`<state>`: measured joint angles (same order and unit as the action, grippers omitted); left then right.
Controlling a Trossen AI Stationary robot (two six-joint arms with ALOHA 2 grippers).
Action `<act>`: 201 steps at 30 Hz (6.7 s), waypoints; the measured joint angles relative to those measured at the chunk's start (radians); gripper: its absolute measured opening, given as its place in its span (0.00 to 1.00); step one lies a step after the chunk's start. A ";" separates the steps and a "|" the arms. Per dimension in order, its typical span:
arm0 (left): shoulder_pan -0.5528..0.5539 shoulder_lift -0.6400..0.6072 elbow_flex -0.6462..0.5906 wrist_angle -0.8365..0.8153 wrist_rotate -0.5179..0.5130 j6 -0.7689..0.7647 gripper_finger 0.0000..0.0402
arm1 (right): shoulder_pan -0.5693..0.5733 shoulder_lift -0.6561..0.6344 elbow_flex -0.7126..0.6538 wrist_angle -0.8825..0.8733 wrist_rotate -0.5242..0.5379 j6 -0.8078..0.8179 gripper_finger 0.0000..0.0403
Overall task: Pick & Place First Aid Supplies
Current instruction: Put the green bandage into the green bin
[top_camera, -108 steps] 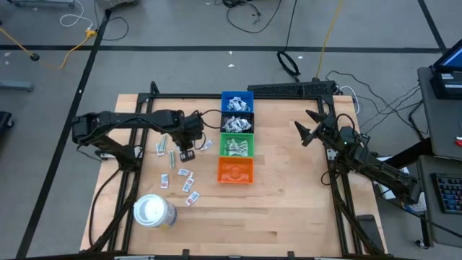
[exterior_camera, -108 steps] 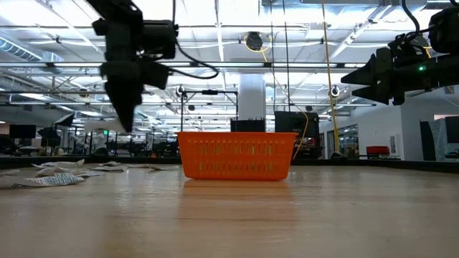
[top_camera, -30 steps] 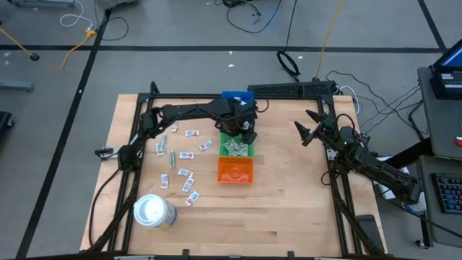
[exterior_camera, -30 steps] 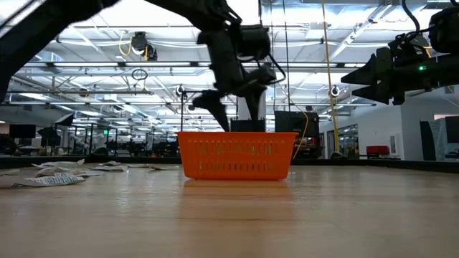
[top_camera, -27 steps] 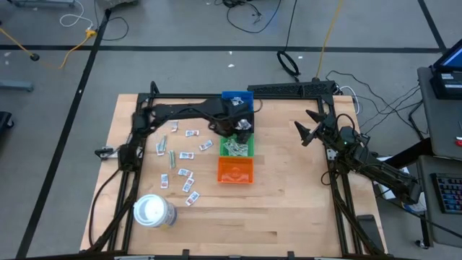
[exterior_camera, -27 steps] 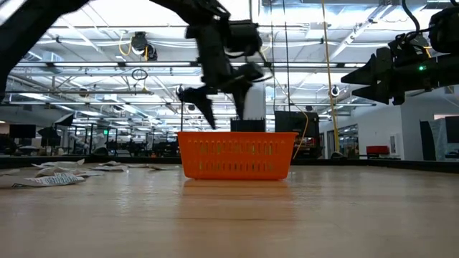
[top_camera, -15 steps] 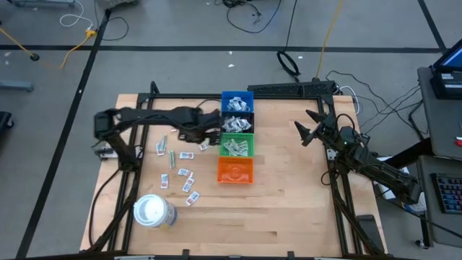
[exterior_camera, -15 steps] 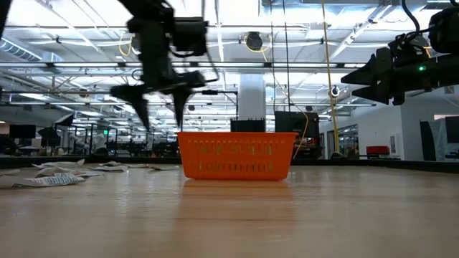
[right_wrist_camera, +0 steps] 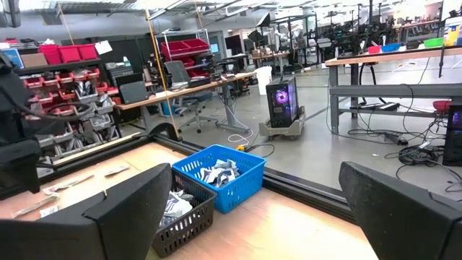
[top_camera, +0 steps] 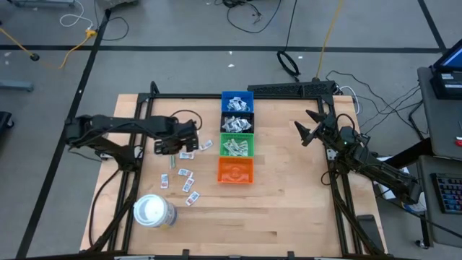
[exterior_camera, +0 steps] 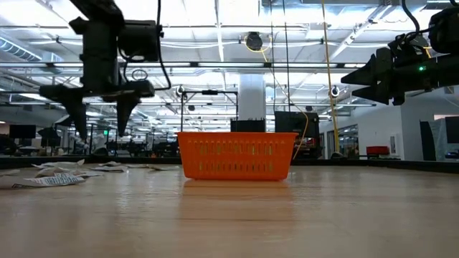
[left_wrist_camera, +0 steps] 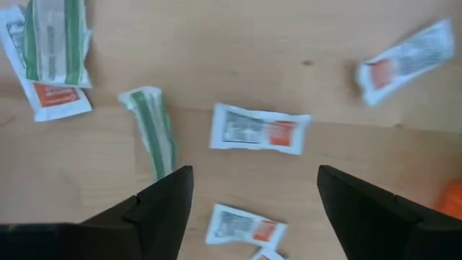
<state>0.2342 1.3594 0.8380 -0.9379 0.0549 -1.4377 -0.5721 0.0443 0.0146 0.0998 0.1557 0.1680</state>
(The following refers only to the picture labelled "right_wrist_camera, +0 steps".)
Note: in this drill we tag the yellow box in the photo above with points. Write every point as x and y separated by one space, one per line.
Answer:
453 36

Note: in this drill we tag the black power strip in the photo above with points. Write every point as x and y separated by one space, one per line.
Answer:
396 138

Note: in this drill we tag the black flat device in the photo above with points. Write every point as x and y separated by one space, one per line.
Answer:
375 106

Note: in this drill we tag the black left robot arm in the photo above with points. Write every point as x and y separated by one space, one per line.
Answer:
18 162

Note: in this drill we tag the black plastic basket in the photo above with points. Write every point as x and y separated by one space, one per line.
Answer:
187 231

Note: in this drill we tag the PC tower with purple fan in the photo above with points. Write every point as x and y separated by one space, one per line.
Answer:
281 103

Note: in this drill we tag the blue plastic basket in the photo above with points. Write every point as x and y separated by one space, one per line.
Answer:
234 195

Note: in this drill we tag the shelf with small red bins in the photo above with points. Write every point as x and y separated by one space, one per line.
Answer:
68 104

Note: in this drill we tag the dark grey laptop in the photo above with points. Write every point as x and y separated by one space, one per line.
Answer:
133 92

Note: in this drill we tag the large red storage bin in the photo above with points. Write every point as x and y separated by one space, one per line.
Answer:
87 51
50 54
69 53

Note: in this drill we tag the white waste bin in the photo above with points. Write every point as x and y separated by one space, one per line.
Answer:
263 80

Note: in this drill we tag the long wooden workbench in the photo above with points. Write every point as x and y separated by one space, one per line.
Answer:
393 90

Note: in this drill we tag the blue printed sign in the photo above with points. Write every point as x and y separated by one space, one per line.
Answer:
14 58

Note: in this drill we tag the white dark-print packet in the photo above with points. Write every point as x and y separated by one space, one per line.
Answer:
184 196
177 209
228 178
207 176
225 166

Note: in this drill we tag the black PC tower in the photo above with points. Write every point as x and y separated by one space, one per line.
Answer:
453 137

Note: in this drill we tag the grey wheeled dolly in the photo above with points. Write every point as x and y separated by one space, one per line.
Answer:
285 130

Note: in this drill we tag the wooden top desk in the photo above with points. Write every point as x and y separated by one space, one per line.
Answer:
180 92

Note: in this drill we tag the dark softbox light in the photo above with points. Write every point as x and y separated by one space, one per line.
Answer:
255 35
264 20

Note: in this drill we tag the white paper tag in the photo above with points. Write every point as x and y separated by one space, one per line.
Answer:
103 47

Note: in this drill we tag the grey office chair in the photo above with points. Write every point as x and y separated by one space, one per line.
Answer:
178 72

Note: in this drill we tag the black stand pole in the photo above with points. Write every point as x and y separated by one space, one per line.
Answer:
442 54

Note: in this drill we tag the black standing monitor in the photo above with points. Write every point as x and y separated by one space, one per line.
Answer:
232 44

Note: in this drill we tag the brown cardboard box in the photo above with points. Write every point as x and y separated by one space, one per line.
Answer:
33 60

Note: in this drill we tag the wide red storage bin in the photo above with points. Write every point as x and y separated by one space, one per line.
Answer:
196 44
175 47

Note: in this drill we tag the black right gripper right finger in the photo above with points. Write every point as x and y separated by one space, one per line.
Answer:
397 216

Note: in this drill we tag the tall black rig frame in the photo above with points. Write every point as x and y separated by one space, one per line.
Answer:
315 39

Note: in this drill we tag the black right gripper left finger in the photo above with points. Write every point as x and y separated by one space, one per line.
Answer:
126 216

